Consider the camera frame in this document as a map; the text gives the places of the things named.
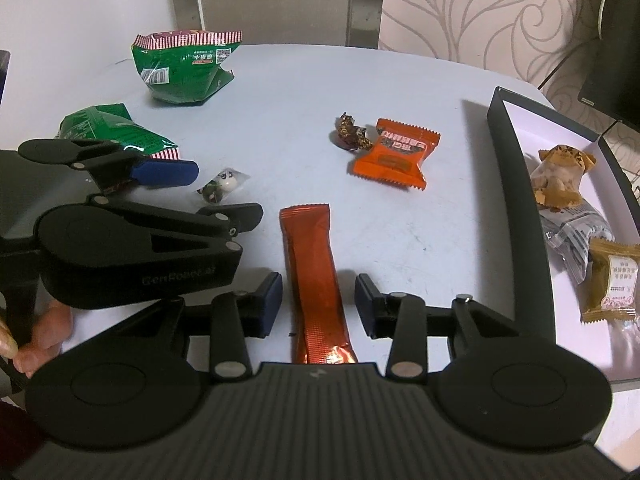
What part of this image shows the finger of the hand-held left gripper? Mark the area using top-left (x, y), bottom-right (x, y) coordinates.
top-left (87, 194), bottom-right (265, 261)
top-left (74, 144), bottom-right (200, 192)

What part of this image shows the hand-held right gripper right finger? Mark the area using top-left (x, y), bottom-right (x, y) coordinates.
top-left (354, 273), bottom-right (537, 380)

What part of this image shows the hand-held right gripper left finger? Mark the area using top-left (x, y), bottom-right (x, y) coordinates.
top-left (99, 272), bottom-right (285, 382)

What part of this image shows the small panda candy packet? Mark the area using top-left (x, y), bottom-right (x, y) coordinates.
top-left (196, 167), bottom-right (251, 206)

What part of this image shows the long orange stick packet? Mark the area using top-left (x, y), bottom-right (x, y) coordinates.
top-left (278, 203), bottom-right (359, 365)

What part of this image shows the torn green snack bag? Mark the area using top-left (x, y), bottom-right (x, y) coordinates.
top-left (130, 29), bottom-right (244, 106)

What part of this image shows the square orange snack packet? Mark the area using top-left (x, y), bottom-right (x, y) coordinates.
top-left (348, 118), bottom-right (442, 191)

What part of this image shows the brown candy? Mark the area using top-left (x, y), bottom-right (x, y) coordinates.
top-left (334, 112), bottom-right (374, 154)

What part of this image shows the black box white inside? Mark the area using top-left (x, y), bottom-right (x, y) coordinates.
top-left (486, 85), bottom-right (640, 382)

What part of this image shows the clear grey snack packet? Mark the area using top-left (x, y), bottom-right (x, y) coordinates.
top-left (539, 204), bottom-right (617, 282)

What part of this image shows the clear peanut packet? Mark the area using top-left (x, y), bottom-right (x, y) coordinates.
top-left (529, 143), bottom-right (598, 212)

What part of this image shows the yellow-brown pastry packet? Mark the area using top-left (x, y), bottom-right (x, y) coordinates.
top-left (579, 238), bottom-right (640, 324)

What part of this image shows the person's left hand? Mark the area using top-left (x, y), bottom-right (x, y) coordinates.
top-left (0, 305), bottom-right (74, 380)

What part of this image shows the silver framed door panel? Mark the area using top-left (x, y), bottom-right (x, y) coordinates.
top-left (192, 0), bottom-right (387, 52)

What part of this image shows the black wall television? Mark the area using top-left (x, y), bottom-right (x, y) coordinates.
top-left (576, 0), bottom-right (640, 127)

